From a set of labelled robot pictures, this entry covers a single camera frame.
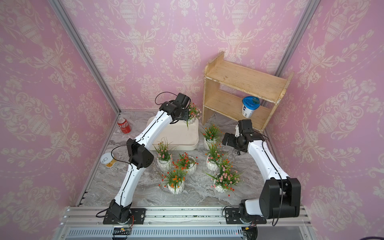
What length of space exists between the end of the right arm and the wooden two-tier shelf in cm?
3

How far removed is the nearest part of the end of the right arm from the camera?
596 millimetres

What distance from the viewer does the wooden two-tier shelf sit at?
0.72 m
